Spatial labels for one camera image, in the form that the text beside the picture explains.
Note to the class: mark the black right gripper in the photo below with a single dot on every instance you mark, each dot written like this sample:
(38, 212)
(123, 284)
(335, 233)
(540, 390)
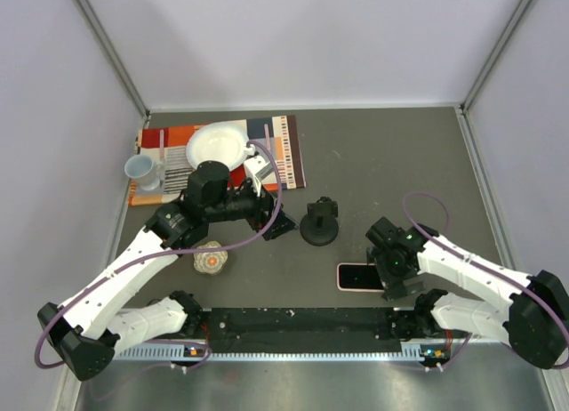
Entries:
(393, 284)

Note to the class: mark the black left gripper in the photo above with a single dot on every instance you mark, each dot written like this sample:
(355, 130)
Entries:
(265, 202)

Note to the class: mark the black phone stand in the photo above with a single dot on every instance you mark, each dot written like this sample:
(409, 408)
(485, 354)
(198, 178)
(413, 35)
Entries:
(320, 227)

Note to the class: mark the black phone pink case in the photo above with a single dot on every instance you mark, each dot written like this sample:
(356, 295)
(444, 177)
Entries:
(358, 277)

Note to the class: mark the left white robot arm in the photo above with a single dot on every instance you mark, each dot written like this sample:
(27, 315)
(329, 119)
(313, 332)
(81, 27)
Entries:
(89, 329)

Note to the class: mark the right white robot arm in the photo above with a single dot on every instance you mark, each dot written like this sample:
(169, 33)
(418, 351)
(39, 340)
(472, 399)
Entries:
(458, 290)

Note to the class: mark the colourful patchwork placemat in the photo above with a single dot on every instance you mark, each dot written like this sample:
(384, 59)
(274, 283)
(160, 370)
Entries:
(285, 149)

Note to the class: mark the white round plate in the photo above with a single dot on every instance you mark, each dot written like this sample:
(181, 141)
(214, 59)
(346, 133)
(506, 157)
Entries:
(224, 142)

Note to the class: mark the light blue mug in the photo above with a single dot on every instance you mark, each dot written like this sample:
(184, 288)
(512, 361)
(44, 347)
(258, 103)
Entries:
(144, 171)

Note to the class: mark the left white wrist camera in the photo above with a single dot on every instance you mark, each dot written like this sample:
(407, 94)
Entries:
(256, 168)

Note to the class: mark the pink handled fork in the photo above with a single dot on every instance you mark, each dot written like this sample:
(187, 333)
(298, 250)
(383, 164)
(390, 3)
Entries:
(267, 136)

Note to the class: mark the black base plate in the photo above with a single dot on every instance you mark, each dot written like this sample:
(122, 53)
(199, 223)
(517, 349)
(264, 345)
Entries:
(235, 329)

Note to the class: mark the pink handled knife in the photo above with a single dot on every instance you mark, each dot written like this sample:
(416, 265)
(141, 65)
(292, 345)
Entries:
(161, 159)

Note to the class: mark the grey slotted cable duct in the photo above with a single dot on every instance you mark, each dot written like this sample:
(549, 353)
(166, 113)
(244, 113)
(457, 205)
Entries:
(185, 352)

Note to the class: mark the left aluminium frame post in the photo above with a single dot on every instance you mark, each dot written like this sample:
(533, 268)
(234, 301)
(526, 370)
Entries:
(109, 51)

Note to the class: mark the aluminium frame post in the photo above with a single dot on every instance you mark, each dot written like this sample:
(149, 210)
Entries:
(109, 51)
(508, 31)

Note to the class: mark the right aluminium frame post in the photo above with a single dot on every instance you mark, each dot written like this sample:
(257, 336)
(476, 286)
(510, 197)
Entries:
(508, 31)

